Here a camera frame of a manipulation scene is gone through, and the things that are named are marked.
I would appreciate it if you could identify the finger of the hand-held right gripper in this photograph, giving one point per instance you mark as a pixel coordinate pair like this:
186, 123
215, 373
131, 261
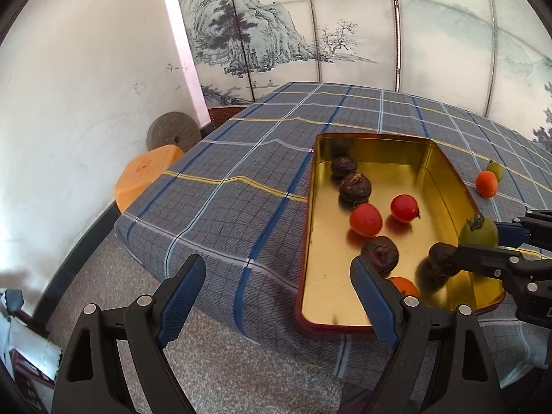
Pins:
504, 233
487, 261

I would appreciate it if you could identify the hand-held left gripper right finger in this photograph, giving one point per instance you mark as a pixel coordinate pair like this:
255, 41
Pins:
375, 302

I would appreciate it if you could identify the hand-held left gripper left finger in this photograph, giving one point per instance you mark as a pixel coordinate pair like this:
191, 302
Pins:
181, 302

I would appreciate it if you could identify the green tomato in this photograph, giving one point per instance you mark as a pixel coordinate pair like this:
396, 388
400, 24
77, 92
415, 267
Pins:
478, 232
497, 170

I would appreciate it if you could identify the orange tomato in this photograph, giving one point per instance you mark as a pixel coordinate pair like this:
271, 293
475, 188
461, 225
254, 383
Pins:
487, 183
404, 287

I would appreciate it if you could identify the golden metal tin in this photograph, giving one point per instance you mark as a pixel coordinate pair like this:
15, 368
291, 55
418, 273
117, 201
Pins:
336, 293

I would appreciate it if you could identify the red tomato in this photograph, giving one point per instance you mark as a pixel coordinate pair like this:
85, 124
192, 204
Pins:
404, 208
365, 220

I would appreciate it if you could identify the large dark brown water chestnut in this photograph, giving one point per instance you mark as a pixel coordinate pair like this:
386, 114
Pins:
355, 187

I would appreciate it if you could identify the grey plaid tablecloth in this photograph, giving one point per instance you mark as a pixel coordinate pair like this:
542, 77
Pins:
241, 224

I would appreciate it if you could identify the orange plastic stool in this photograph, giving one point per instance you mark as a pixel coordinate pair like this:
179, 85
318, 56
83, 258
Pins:
144, 174

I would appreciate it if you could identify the white paper bag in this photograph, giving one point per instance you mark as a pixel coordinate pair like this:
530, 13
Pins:
28, 338

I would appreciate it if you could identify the dark red box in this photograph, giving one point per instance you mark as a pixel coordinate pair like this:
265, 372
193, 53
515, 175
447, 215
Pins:
28, 373

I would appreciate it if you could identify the round grey millstone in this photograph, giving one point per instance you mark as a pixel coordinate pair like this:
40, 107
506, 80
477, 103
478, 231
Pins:
171, 131

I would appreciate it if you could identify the reddish brown woven chair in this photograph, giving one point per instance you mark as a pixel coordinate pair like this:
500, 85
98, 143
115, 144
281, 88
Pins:
224, 115

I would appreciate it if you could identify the landscape painted folding screen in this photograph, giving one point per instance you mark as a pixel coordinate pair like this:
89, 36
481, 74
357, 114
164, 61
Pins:
345, 17

